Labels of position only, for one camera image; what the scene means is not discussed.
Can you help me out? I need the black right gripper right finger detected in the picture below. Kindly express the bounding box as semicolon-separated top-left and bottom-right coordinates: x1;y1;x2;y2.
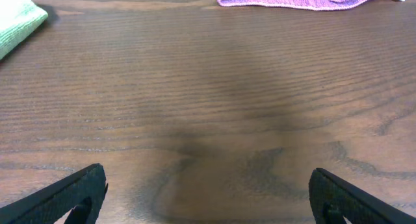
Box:
309;168;415;224

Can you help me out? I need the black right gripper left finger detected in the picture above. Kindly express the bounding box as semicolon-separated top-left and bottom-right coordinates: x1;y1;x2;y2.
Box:
1;164;108;224

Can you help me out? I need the green cloth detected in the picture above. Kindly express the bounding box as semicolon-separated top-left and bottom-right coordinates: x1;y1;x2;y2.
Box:
1;0;48;59

